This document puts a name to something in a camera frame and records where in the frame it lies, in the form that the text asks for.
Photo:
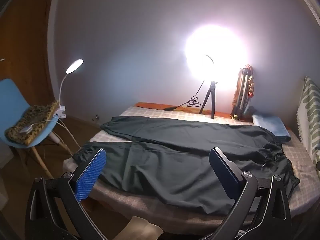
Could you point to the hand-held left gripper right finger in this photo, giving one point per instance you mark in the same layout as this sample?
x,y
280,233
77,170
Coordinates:
x,y
225,175

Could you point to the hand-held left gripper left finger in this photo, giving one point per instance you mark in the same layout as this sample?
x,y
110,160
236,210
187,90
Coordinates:
x,y
90,173

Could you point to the dark green pants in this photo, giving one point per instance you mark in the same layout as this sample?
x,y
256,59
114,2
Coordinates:
x,y
175,155

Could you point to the folded blue towel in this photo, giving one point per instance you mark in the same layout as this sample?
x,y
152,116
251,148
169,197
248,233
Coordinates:
x,y
271,126

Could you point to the bed with plaid sheet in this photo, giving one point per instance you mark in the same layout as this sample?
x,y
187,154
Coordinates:
x,y
150,205

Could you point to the beige cloth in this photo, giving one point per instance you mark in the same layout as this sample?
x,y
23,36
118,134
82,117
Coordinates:
x,y
145,230

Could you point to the leopard print cushion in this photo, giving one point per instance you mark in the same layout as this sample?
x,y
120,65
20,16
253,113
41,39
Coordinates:
x,y
32,120

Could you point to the folded silver tripod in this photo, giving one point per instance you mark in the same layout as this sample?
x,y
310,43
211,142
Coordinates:
x,y
241,92

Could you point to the colourful hanging ornament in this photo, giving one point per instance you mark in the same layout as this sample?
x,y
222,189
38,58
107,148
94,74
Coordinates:
x,y
251,86

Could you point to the green and white patterned blanket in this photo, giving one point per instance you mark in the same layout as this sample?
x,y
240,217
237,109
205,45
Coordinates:
x,y
310,115

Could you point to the white clip desk lamp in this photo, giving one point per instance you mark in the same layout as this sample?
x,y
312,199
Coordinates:
x,y
75,65

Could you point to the blue plastic chair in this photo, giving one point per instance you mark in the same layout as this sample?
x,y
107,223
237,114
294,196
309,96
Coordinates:
x,y
15,92

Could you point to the brown wooden door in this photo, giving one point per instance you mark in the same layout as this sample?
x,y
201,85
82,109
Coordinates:
x,y
25,42

